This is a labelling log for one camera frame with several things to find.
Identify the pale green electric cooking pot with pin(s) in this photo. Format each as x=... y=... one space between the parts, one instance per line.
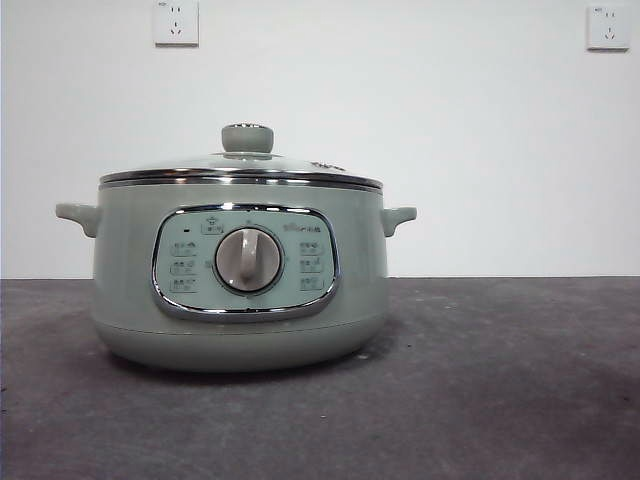
x=125 y=280

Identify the white wall socket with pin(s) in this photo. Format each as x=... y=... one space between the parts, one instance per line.
x=608 y=27
x=176 y=22

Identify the glass lid with green knob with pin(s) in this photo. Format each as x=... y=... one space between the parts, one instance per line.
x=247 y=139

